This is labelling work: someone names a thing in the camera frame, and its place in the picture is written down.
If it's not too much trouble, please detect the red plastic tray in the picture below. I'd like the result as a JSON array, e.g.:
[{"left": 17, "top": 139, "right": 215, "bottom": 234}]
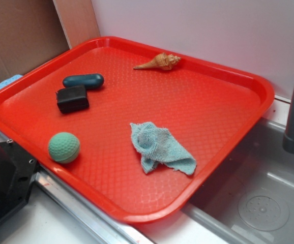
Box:
[{"left": 0, "top": 37, "right": 274, "bottom": 223}]

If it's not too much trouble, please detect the green dimpled ball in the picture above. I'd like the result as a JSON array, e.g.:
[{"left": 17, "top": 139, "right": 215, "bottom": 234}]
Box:
[{"left": 48, "top": 132, "right": 80, "bottom": 164}]

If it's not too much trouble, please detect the dark teal capsule case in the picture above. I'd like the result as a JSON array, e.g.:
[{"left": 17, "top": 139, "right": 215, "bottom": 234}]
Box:
[{"left": 62, "top": 73, "right": 104, "bottom": 90}]

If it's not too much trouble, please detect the blue sponge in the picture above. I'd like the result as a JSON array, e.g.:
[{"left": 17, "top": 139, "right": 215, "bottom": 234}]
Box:
[{"left": 0, "top": 74, "right": 22, "bottom": 90}]

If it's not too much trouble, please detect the tan spiral seashell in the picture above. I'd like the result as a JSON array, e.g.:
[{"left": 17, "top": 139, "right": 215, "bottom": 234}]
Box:
[{"left": 133, "top": 52, "right": 182, "bottom": 71}]

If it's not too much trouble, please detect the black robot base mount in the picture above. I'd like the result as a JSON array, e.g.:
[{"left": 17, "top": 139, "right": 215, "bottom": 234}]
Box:
[{"left": 0, "top": 142, "right": 38, "bottom": 225}]

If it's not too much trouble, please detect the light blue cloth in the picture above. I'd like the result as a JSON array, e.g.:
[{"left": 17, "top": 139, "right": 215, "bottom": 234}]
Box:
[{"left": 130, "top": 122, "right": 197, "bottom": 175}]

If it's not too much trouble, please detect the black rectangular block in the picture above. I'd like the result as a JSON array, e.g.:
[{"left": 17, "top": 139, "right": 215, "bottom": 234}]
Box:
[{"left": 56, "top": 85, "right": 90, "bottom": 114}]

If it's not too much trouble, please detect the grey sink basin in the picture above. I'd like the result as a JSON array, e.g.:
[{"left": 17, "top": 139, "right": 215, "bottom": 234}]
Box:
[{"left": 183, "top": 119, "right": 294, "bottom": 243}]

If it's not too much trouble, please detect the brown cardboard panel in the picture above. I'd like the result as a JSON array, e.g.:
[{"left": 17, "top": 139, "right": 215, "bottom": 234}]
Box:
[{"left": 0, "top": 1, "right": 69, "bottom": 82}]

